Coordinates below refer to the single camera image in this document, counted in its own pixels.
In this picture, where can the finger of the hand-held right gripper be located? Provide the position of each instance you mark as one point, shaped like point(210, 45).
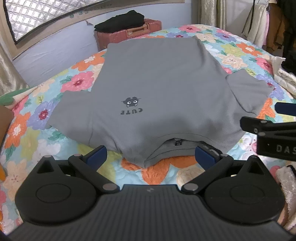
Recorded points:
point(252, 124)
point(285, 108)

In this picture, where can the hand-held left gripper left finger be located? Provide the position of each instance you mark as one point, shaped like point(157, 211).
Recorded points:
point(96, 157)

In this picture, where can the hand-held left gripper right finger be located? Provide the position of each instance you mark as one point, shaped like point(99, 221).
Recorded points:
point(203, 158)

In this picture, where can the grey t-shirt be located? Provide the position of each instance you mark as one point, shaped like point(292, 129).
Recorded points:
point(161, 81)

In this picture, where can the black folded clothes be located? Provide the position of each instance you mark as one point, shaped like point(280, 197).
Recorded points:
point(120, 20)

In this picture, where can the white cloth pile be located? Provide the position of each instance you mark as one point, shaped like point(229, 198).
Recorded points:
point(284, 76)

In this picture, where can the fuzzy white cloth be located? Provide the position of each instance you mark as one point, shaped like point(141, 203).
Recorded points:
point(288, 185)

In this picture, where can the floral bedspread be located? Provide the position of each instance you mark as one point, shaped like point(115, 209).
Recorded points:
point(34, 143)

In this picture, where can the black hanging garment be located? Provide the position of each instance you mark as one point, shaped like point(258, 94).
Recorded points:
point(290, 34)

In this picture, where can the brown hanging garment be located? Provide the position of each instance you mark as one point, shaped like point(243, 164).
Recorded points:
point(276, 27)

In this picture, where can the pink hanging garment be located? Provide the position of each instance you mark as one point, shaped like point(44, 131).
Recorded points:
point(267, 27)

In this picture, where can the beige hanging garment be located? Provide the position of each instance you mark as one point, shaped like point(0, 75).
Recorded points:
point(254, 23)

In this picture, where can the brown object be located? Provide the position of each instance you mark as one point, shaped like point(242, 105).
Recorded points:
point(4, 125)

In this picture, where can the green cloth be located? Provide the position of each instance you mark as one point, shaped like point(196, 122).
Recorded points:
point(9, 97)

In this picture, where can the beige curtain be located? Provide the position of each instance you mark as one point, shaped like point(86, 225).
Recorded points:
point(212, 12)
point(9, 69)

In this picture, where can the red suitcase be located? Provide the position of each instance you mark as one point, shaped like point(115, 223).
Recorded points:
point(120, 34)

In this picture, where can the foil-covered window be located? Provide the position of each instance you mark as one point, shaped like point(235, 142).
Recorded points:
point(34, 16)

